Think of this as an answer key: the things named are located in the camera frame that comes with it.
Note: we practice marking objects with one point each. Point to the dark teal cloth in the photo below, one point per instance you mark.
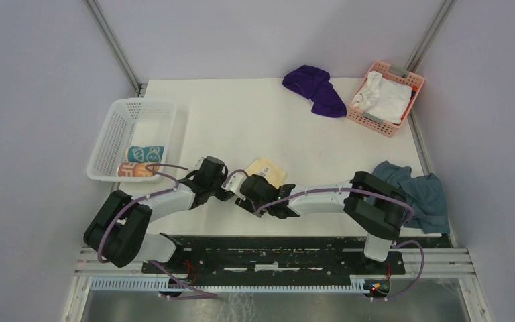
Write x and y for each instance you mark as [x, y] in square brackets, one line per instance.
[425, 195]

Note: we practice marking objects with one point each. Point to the yellow cloth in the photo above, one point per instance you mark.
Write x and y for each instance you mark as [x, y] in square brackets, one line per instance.
[264, 167]

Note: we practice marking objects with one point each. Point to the white toothed cable rail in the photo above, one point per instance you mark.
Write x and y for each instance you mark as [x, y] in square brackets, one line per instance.
[165, 284]

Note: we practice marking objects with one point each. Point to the pink plastic basket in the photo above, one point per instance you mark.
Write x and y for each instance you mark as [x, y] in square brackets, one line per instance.
[391, 73]

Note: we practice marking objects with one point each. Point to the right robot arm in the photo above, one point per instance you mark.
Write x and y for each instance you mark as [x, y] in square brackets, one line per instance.
[378, 207]

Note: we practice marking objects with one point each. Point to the purple cloth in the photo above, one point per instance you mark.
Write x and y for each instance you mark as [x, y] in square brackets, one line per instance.
[314, 84]

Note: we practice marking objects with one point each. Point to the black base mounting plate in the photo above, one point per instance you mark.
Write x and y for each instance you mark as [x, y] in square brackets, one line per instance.
[277, 261]

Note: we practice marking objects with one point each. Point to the white cloth in basket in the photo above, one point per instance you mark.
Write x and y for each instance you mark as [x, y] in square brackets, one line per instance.
[384, 99]

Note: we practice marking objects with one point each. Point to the cream rabbit text towel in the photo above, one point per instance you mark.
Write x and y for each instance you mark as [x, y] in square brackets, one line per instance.
[135, 170]

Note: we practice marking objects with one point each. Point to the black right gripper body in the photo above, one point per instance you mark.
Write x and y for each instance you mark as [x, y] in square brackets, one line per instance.
[247, 204]

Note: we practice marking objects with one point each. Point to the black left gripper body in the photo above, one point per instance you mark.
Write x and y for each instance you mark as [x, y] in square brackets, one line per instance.
[216, 190]

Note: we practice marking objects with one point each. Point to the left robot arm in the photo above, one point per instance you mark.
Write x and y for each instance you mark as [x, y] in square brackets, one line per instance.
[118, 232]

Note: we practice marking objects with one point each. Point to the white plastic basket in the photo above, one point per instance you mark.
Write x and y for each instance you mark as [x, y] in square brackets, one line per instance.
[141, 122]

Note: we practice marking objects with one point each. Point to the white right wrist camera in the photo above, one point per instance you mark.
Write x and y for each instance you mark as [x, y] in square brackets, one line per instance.
[233, 184]

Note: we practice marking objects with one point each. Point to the teal bunny pattern towel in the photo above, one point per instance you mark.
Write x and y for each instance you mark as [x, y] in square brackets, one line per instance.
[144, 154]

